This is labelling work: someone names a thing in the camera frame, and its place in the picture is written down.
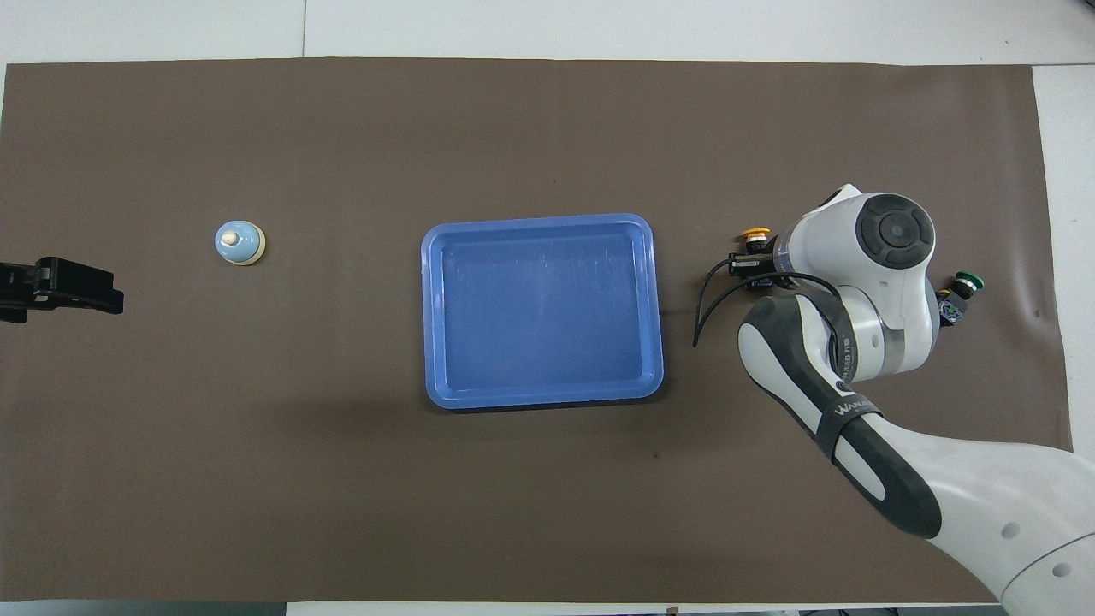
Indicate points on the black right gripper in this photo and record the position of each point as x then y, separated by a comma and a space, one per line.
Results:
753, 269

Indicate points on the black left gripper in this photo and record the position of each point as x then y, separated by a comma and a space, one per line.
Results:
51, 287

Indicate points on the light blue desk bell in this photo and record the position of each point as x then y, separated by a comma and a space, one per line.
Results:
239, 245

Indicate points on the green push button switch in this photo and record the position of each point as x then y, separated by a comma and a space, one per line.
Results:
968, 281

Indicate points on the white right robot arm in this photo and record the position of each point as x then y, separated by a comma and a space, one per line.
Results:
890, 231

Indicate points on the blue plastic tray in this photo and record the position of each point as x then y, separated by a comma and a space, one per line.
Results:
539, 316

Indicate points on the brown table mat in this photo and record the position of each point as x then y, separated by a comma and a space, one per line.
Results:
257, 470

